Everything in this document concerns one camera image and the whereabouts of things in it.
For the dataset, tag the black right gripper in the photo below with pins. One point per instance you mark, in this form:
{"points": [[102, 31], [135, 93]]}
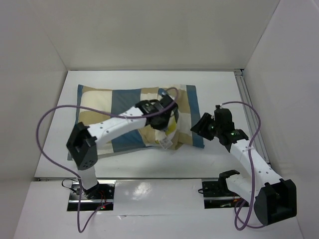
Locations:
{"points": [[204, 126]]}

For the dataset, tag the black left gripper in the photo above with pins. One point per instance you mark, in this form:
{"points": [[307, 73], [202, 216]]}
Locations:
{"points": [[161, 127]]}

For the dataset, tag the cream pillow with duck patch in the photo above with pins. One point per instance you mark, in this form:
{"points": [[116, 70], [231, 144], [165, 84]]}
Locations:
{"points": [[164, 138]]}

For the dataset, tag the blue beige plaid pillowcase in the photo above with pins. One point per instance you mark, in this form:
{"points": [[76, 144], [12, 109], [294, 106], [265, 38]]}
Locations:
{"points": [[117, 101]]}

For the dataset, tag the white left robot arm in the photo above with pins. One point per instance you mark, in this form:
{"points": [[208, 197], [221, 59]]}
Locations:
{"points": [[84, 141]]}

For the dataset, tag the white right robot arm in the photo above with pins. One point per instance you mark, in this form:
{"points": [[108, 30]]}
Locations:
{"points": [[273, 198]]}

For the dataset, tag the aluminium frame rail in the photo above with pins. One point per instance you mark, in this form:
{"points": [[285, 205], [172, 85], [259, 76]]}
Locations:
{"points": [[250, 115]]}

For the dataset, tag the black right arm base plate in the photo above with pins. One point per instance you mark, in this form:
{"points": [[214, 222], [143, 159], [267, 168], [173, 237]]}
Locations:
{"points": [[215, 198]]}

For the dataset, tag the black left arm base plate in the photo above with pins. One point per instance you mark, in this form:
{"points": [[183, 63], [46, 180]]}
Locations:
{"points": [[103, 197]]}

